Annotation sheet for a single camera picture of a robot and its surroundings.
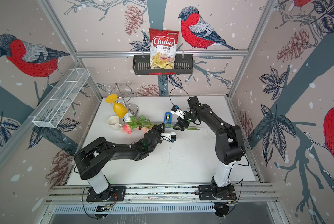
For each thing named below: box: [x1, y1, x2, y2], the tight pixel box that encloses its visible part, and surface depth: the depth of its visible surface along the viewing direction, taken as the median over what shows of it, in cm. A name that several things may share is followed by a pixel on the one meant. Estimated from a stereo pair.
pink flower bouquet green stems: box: [121, 112, 201, 135], surface depth 87 cm
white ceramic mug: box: [107, 115, 123, 132], surface depth 97 cm
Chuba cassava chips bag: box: [149, 28, 180, 70], surface depth 86 cm
